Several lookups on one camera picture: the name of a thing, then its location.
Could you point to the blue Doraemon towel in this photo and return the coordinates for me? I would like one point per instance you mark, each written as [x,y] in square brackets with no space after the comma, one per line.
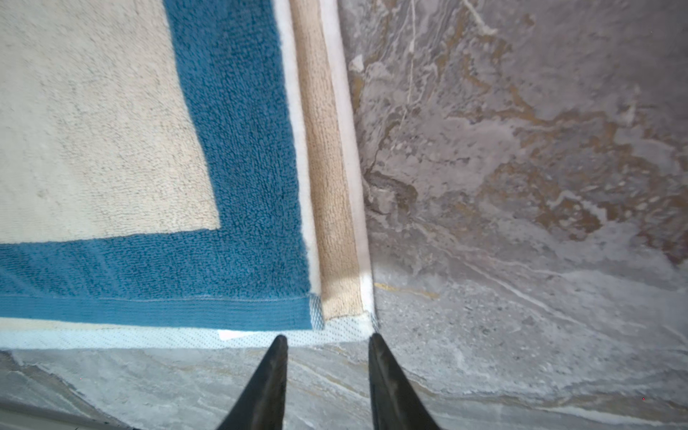
[179,175]

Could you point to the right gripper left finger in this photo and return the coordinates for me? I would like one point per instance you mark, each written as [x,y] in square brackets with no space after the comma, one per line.
[261,405]

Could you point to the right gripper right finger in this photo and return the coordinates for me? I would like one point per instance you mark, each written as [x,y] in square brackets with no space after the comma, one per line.
[394,402]

